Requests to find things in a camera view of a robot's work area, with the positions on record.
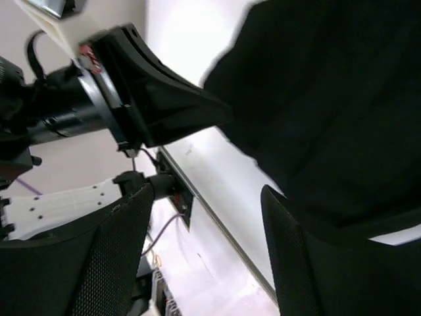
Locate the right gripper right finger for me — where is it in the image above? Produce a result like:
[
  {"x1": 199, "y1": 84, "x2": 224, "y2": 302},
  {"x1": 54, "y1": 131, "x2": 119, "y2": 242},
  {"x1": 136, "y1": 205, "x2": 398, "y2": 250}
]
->
[{"x1": 260, "y1": 186, "x2": 420, "y2": 315}]

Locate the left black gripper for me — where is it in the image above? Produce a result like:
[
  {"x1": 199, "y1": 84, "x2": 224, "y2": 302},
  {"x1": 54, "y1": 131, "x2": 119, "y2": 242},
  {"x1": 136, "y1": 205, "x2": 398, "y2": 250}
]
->
[{"x1": 29, "y1": 24, "x2": 232, "y2": 158}]

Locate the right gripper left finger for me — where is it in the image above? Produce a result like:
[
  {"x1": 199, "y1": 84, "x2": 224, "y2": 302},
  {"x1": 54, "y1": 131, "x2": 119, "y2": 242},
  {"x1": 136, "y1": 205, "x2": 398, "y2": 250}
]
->
[{"x1": 1, "y1": 184, "x2": 154, "y2": 315}]

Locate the black skirt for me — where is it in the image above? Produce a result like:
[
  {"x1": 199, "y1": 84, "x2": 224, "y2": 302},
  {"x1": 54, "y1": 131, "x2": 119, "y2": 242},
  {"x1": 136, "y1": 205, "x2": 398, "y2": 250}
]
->
[{"x1": 204, "y1": 1, "x2": 420, "y2": 237}]

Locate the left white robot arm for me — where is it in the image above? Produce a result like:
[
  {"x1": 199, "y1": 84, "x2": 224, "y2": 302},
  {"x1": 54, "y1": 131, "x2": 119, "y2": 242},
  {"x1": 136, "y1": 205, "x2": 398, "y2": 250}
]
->
[{"x1": 1, "y1": 24, "x2": 232, "y2": 240}]

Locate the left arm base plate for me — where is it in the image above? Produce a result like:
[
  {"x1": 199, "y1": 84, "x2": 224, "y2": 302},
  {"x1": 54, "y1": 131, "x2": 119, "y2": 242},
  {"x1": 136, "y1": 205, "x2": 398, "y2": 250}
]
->
[{"x1": 156, "y1": 148, "x2": 194, "y2": 230}]

